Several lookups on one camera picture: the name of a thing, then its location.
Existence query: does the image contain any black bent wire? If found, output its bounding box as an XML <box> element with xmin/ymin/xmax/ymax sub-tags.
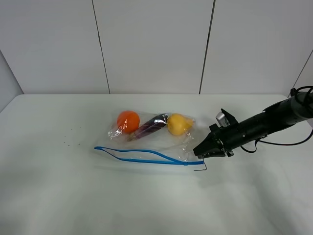
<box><xmin>193</xmin><ymin>158</ymin><xmax>207</xmax><ymax>171</ymax></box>

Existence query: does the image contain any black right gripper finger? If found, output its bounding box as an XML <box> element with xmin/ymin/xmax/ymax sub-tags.
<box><xmin>193</xmin><ymin>134</ymin><xmax>224</xmax><ymax>157</ymax></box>
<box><xmin>199</xmin><ymin>151</ymin><xmax>225</xmax><ymax>158</ymax></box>

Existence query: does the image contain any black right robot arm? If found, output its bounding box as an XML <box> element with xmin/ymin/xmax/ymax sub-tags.
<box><xmin>193</xmin><ymin>86</ymin><xmax>313</xmax><ymax>159</ymax></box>

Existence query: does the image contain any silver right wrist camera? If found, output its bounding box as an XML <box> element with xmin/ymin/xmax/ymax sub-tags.
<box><xmin>216</xmin><ymin>112</ymin><xmax>229</xmax><ymax>127</ymax></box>

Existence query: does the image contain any clear zip bag blue zipper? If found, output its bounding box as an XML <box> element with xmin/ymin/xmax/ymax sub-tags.
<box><xmin>94</xmin><ymin>110</ymin><xmax>204</xmax><ymax>166</ymax></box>

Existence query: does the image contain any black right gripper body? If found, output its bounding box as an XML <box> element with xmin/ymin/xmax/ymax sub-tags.
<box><xmin>210</xmin><ymin>109</ymin><xmax>239</xmax><ymax>157</ymax></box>

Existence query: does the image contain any orange fruit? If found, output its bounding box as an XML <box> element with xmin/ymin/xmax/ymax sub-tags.
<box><xmin>116</xmin><ymin>110</ymin><xmax>140</xmax><ymax>134</ymax></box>

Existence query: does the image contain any yellow pear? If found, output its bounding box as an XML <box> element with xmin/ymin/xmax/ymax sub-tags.
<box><xmin>167</xmin><ymin>113</ymin><xmax>194</xmax><ymax>136</ymax></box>

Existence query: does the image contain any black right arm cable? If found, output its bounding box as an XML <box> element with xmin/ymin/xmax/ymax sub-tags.
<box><xmin>241</xmin><ymin>85</ymin><xmax>313</xmax><ymax>153</ymax></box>

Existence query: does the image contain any purple eggplant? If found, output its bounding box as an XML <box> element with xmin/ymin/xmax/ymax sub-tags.
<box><xmin>127</xmin><ymin>114</ymin><xmax>169</xmax><ymax>141</ymax></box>

